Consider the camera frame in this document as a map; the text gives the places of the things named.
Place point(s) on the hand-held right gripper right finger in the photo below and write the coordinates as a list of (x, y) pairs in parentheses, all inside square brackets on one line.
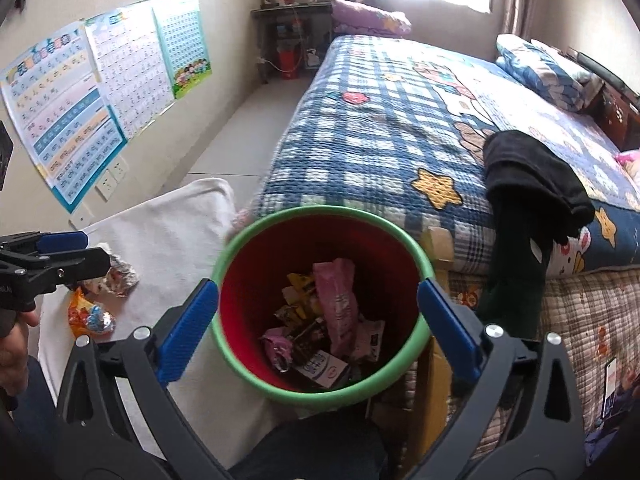
[(450, 335)]

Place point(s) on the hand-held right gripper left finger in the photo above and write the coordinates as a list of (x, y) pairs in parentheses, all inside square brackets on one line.
[(187, 335)]

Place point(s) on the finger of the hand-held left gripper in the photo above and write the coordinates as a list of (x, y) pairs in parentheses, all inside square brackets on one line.
[(60, 242), (75, 265)]

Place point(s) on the foil wrapper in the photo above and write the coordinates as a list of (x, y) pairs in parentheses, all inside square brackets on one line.
[(117, 280)]

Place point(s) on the orange snack bag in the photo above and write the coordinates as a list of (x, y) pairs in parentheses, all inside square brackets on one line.
[(76, 320)]

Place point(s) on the light blue candy wrapper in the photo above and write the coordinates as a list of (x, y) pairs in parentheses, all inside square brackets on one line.
[(101, 320)]

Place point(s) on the white black printed wrapper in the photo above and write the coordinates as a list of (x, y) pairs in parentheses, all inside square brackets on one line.
[(367, 340)]

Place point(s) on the red bin with green rim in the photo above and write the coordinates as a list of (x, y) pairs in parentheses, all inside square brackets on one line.
[(250, 270)]

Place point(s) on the yellow black snack wrapper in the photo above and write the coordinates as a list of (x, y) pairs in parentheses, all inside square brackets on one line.
[(302, 287), (295, 317)]

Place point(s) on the pink plastic wrapper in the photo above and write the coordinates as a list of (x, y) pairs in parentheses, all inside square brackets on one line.
[(340, 305)]

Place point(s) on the dark blue wrapper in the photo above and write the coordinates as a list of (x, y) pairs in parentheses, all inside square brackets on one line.
[(312, 340)]

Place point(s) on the white milk carton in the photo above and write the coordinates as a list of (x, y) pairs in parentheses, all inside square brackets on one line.
[(320, 371)]

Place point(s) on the person's left hand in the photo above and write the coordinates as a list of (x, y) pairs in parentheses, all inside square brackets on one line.
[(12, 365)]

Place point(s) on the white cloth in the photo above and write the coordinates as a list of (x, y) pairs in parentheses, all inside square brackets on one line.
[(165, 220)]

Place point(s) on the person's dark blue trousers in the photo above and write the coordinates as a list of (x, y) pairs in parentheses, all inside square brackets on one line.
[(310, 450)]

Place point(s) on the white label tag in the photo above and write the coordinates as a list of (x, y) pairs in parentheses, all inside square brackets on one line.
[(610, 390)]

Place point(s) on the black garment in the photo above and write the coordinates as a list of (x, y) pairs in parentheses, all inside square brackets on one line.
[(525, 175)]

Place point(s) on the bed with patterned quilt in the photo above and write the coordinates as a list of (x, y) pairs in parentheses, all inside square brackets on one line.
[(350, 135)]

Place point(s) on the pink soft item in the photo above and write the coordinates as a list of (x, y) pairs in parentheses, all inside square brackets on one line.
[(629, 165)]

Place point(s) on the dark wooden headboard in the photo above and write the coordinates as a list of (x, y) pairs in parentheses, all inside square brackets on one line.
[(615, 110)]

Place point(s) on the blue white pillow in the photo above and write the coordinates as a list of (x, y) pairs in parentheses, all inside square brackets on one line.
[(540, 65)]

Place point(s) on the small red bucket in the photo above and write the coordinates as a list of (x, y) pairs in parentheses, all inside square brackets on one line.
[(288, 62)]

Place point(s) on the dark desk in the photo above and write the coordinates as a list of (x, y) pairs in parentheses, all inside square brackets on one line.
[(280, 20)]

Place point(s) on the purple folded blanket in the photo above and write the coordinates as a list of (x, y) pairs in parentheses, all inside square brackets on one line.
[(370, 15)]

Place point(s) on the small white wall socket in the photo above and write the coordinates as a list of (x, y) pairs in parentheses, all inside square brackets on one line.
[(81, 217)]

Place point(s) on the wooden bed post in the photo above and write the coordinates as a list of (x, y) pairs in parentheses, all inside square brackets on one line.
[(437, 247)]

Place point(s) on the blue bordered wall poster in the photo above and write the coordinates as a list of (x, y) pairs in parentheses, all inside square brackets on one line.
[(60, 115)]

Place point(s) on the white chart wall poster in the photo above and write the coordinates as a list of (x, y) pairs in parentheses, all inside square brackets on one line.
[(130, 65)]

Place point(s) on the green bordered wall poster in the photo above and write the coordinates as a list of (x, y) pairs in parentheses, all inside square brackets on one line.
[(182, 40)]

